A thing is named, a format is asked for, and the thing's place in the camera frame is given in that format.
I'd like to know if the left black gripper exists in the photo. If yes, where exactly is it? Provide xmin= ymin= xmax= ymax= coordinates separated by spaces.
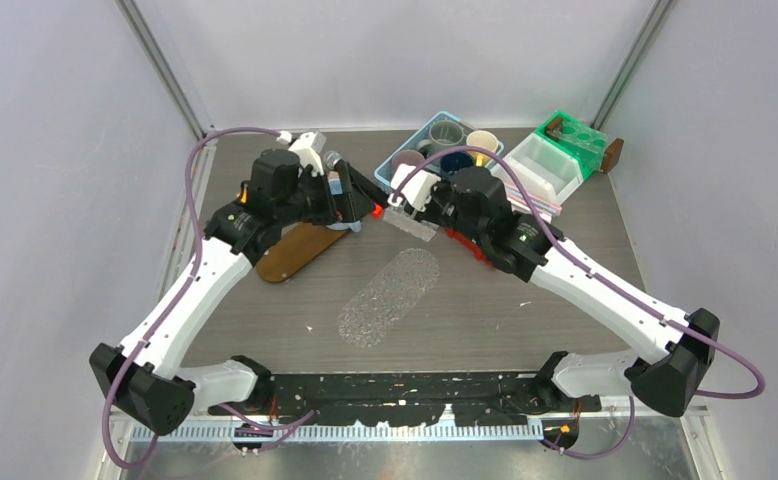
xmin=276 ymin=161 xmax=374 ymax=228

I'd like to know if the light blue mug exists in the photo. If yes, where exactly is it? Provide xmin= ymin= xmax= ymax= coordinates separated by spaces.
xmin=327 ymin=178 xmax=362 ymax=233

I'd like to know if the clear acrylic toothbrush holder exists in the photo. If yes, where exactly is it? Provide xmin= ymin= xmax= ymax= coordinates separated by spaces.
xmin=382 ymin=206 xmax=436 ymax=242

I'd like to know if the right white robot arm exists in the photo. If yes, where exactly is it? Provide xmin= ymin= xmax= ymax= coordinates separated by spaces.
xmin=390 ymin=165 xmax=720 ymax=417

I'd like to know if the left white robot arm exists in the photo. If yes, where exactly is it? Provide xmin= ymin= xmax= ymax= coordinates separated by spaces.
xmin=89 ymin=149 xmax=388 ymax=436

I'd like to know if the clear textured oval tray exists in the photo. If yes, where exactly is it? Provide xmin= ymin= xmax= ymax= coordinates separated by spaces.
xmin=338 ymin=248 xmax=440 ymax=348

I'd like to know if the brown wooden oval tray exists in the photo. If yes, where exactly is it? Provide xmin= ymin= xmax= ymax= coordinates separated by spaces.
xmin=254 ymin=223 xmax=350 ymax=283

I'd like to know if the pink toothbrush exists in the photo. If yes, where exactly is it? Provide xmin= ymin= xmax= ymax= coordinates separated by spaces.
xmin=506 ymin=188 xmax=562 ymax=221

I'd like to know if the black microphone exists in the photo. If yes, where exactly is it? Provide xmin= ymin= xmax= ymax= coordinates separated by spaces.
xmin=323 ymin=150 xmax=388 ymax=207

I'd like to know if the red orange block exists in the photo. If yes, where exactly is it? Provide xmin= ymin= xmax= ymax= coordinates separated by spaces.
xmin=371 ymin=204 xmax=384 ymax=219

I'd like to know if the dark blue mug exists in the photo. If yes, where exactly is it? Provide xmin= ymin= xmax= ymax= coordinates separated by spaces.
xmin=439 ymin=152 xmax=475 ymax=177

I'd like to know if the mauve mug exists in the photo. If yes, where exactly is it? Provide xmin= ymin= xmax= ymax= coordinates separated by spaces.
xmin=390 ymin=149 xmax=425 ymax=174

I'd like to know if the red plastic bin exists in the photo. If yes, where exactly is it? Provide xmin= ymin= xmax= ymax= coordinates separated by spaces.
xmin=446 ymin=228 xmax=496 ymax=269

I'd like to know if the light blue plastic basket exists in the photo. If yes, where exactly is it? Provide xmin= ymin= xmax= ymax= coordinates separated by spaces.
xmin=373 ymin=111 xmax=477 ymax=193

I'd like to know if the grey mug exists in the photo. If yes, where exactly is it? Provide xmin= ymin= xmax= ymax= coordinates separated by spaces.
xmin=415 ymin=120 xmax=465 ymax=158

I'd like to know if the yellow mug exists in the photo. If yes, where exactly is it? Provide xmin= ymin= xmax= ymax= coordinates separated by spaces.
xmin=466 ymin=130 xmax=500 ymax=167

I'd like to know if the white plastic bin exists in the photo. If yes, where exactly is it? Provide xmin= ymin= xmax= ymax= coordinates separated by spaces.
xmin=504 ymin=133 xmax=585 ymax=207

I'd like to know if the green plastic bin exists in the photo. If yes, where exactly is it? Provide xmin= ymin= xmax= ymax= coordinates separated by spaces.
xmin=535 ymin=110 xmax=611 ymax=180

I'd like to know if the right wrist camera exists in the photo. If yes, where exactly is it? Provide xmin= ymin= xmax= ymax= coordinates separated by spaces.
xmin=388 ymin=164 xmax=441 ymax=212

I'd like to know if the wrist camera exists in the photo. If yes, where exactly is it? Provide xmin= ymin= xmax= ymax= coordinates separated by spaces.
xmin=276 ymin=130 xmax=326 ymax=177
xmin=388 ymin=164 xmax=441 ymax=212

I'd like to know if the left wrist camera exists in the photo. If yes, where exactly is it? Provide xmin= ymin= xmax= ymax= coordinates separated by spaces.
xmin=276 ymin=130 xmax=326 ymax=177

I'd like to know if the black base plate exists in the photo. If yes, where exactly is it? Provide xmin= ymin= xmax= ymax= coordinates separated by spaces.
xmin=209 ymin=371 xmax=601 ymax=427

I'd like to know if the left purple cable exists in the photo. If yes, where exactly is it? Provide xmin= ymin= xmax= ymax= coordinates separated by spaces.
xmin=100 ymin=127 xmax=317 ymax=470

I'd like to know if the purple cable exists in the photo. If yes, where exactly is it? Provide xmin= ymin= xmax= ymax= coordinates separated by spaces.
xmin=388 ymin=145 xmax=767 ymax=460
xmin=100 ymin=127 xmax=317 ymax=470

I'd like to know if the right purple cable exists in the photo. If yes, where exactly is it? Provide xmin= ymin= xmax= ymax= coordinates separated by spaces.
xmin=388 ymin=145 xmax=767 ymax=460

